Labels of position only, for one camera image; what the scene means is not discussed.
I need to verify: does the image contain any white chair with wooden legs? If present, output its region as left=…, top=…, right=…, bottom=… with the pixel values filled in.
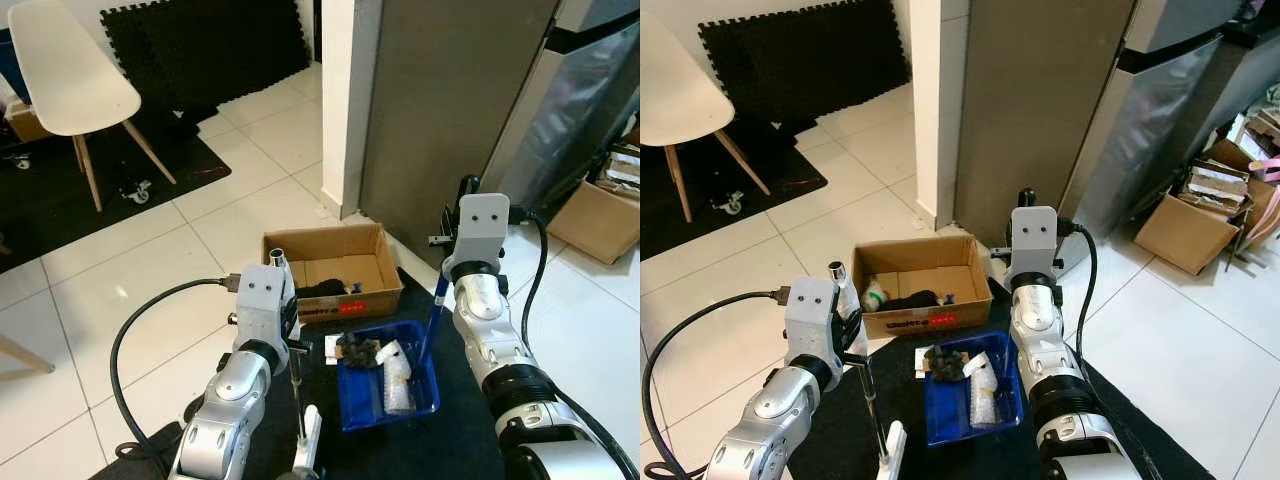
left=8, top=0, right=179, bottom=213
left=640, top=10, right=771, bottom=223

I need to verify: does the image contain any black floor mat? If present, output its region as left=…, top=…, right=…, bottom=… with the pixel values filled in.
left=90, top=265, right=641, bottom=480
left=780, top=280, right=1216, bottom=480

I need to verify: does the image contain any cardboard box full of scraps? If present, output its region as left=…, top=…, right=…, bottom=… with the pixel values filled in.
left=1135, top=140, right=1263, bottom=276
left=548, top=145, right=641, bottom=266

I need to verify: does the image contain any wooden furniture leg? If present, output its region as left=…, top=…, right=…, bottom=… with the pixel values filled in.
left=0, top=335, right=56, bottom=376

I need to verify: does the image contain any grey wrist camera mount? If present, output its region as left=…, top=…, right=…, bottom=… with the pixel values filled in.
left=235, top=264, right=293, bottom=349
left=1010, top=206, right=1061, bottom=281
left=785, top=278, right=843, bottom=363
left=455, top=193, right=511, bottom=266

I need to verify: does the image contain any black foam puzzle mat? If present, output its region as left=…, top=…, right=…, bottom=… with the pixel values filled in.
left=698, top=0, right=913, bottom=123
left=100, top=0, right=311, bottom=113

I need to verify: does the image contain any black rug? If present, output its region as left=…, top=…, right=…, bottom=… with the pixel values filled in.
left=0, top=105, right=233, bottom=276
left=640, top=120, right=829, bottom=263

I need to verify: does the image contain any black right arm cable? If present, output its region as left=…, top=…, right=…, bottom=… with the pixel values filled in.
left=1058, top=222, right=1099, bottom=371
left=508, top=208, right=549, bottom=351

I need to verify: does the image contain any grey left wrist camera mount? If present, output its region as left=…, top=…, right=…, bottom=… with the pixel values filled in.
left=235, top=264, right=293, bottom=349
left=785, top=278, right=843, bottom=363

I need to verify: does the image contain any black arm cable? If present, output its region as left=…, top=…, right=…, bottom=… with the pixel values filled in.
left=108, top=276, right=241, bottom=463
left=508, top=208, right=549, bottom=351
left=641, top=288, right=791, bottom=477
left=1058, top=222, right=1099, bottom=371

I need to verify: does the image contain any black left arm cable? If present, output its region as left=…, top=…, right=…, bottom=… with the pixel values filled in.
left=108, top=276, right=241, bottom=463
left=641, top=288, right=791, bottom=477

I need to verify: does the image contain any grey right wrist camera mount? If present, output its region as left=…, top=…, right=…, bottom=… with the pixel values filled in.
left=455, top=193, right=511, bottom=266
left=1010, top=206, right=1061, bottom=281

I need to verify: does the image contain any blue plastic dustpan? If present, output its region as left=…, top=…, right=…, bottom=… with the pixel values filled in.
left=335, top=272, right=451, bottom=433
left=922, top=330, right=1028, bottom=447

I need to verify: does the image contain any grey steel fridge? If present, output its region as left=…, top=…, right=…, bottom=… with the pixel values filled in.
left=360, top=0, right=641, bottom=271
left=952, top=0, right=1280, bottom=273

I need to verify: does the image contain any white crumpled plastic wrapper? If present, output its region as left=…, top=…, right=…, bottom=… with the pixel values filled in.
left=962, top=350, right=1006, bottom=426
left=375, top=340, right=416, bottom=416

